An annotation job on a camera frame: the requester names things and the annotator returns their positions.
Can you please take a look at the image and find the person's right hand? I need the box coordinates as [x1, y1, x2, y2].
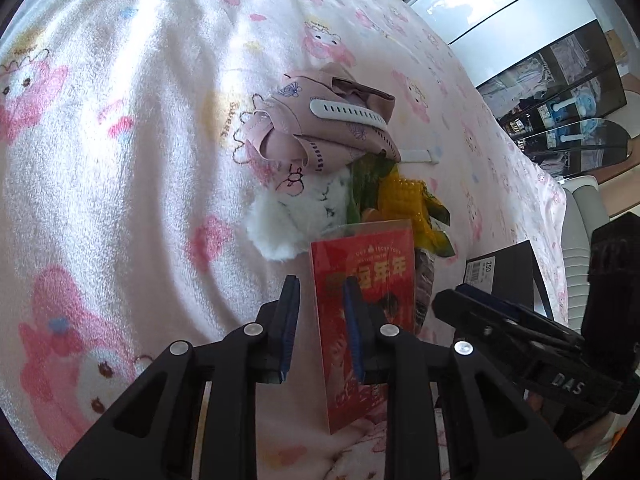
[566, 411, 634, 464]

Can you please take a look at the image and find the pink printed cloth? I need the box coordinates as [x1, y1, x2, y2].
[235, 62, 403, 196]

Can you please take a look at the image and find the red envelope packet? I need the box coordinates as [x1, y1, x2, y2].
[309, 217, 418, 436]

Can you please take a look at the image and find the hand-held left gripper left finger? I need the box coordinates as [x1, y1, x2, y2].
[56, 275, 302, 480]

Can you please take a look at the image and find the white fluffy plush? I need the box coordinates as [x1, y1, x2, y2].
[245, 165, 353, 261]

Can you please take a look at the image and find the pink cartoon printed blanket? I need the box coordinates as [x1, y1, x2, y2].
[0, 0, 569, 480]

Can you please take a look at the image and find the black cardboard box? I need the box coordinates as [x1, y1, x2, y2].
[464, 239, 556, 322]

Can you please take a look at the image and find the white perforated watch strap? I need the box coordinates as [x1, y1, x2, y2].
[309, 99, 388, 131]

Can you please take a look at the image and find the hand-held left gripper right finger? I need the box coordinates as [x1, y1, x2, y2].
[342, 276, 583, 480]

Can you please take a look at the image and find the yellow corn toy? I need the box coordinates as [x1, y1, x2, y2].
[345, 152, 458, 261]

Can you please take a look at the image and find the grey wardrobe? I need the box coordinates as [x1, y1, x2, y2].
[360, 0, 598, 47]

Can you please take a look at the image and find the dark glass display cabinet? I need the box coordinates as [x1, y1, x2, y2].
[475, 20, 629, 173]

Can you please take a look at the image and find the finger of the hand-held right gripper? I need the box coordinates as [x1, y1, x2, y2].
[455, 282, 586, 346]
[431, 288, 582, 362]

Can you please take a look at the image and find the grey padded chair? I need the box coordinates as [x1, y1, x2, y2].
[559, 175, 612, 332]

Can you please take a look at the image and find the round glass table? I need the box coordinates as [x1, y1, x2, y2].
[520, 117, 632, 162]

